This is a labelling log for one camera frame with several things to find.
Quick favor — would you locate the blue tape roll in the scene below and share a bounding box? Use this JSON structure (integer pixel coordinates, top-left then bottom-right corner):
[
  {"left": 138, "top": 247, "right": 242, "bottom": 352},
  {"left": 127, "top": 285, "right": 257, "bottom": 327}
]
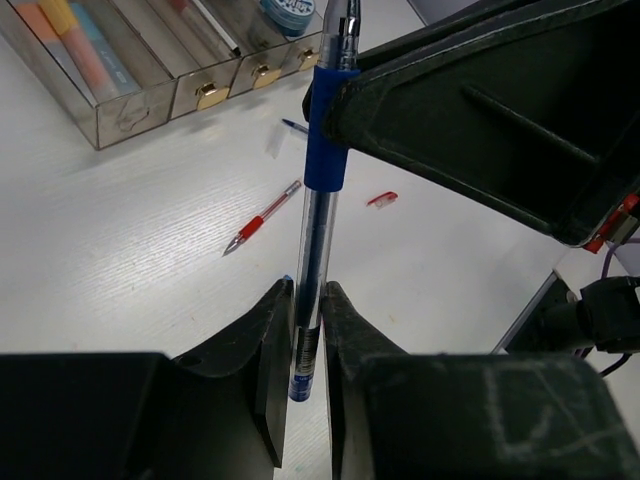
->
[{"left": 259, "top": 0, "right": 316, "bottom": 37}]

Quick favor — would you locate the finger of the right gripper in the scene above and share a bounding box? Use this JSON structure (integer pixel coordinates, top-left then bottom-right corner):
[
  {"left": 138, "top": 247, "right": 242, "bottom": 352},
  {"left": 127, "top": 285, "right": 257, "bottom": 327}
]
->
[{"left": 324, "top": 1, "right": 639, "bottom": 247}]

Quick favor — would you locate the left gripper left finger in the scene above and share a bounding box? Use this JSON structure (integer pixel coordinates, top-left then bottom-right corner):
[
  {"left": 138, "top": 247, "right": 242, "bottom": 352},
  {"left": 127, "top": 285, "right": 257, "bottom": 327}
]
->
[{"left": 171, "top": 278, "right": 293, "bottom": 468}]

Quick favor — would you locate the red capped white marker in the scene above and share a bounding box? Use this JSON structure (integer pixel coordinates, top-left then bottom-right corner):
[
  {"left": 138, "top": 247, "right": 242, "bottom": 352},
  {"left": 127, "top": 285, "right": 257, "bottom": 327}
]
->
[{"left": 169, "top": 0, "right": 219, "bottom": 52}]

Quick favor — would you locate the black capped white marker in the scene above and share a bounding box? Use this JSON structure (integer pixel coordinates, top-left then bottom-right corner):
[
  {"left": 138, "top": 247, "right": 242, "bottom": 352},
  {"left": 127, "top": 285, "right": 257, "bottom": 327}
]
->
[{"left": 192, "top": 0, "right": 242, "bottom": 57}]

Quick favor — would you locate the blue gel pen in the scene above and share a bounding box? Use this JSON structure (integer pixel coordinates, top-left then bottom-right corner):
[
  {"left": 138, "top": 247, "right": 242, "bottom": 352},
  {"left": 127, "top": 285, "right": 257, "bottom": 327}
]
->
[{"left": 289, "top": 1, "right": 361, "bottom": 402}]

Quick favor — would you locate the red gel pen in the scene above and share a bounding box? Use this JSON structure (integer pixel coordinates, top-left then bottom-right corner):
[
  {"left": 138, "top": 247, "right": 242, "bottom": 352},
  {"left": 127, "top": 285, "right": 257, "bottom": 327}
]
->
[{"left": 222, "top": 179, "right": 302, "bottom": 257}]

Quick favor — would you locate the blue highlighter pen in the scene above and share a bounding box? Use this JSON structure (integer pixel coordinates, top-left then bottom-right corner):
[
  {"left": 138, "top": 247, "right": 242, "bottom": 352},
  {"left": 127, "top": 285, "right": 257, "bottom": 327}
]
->
[{"left": 70, "top": 2, "right": 140, "bottom": 95}]

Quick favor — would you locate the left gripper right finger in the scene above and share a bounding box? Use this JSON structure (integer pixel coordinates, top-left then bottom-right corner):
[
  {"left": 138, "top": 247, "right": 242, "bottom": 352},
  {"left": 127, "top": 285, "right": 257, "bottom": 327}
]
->
[{"left": 322, "top": 281, "right": 405, "bottom": 479}]

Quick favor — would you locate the small blue pen cap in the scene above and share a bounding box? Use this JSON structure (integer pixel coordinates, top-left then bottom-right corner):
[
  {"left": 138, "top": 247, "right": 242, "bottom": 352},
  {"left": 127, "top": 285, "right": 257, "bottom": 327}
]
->
[{"left": 266, "top": 118, "right": 309, "bottom": 158}]

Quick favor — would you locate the orange highlighter pen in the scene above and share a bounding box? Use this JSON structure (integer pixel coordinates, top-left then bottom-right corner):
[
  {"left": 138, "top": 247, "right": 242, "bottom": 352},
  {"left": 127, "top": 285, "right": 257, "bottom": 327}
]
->
[{"left": 15, "top": 3, "right": 60, "bottom": 45}]

